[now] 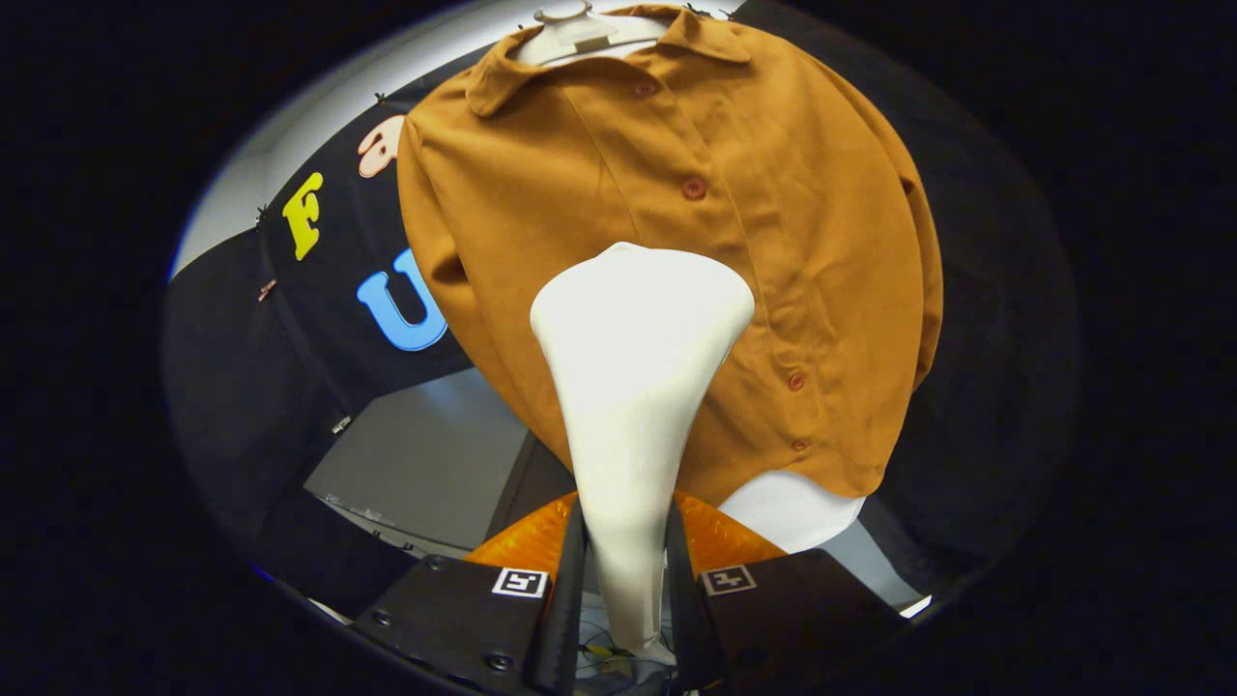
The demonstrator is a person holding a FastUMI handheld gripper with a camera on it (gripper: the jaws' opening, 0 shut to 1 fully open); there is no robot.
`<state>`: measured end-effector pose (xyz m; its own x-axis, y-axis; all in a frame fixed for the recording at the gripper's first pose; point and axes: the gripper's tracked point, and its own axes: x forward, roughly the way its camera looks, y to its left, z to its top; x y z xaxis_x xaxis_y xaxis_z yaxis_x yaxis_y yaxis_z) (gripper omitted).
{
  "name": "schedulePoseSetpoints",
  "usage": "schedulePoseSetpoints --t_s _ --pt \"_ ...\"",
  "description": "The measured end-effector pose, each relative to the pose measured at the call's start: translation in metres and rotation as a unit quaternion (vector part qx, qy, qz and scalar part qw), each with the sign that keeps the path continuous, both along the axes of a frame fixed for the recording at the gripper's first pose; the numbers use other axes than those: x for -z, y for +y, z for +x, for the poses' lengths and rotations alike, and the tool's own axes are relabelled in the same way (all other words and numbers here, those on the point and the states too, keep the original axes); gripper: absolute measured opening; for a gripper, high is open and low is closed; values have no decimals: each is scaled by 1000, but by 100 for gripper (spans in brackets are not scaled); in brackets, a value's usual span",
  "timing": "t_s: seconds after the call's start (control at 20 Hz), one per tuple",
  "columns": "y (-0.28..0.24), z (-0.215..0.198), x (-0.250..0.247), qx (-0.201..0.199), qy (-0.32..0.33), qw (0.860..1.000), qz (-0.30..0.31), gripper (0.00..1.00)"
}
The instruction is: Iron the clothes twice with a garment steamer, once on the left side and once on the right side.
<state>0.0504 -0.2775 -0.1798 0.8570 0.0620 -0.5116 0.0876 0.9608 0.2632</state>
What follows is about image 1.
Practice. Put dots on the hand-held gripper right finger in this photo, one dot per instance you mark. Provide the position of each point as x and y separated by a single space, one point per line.
679 590

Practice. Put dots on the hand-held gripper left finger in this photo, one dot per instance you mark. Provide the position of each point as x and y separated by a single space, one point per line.
570 590

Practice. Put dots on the white garment steamer head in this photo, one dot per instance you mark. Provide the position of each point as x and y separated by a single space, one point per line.
638 387

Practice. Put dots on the orange button shirt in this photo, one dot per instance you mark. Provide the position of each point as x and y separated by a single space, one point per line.
580 193

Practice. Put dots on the white mannequin torso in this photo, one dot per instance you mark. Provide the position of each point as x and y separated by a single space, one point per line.
792 507

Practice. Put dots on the black backdrop cloth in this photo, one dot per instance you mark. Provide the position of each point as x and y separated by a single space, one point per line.
242 367

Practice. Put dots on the pink clip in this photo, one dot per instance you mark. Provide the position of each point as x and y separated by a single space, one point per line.
266 288

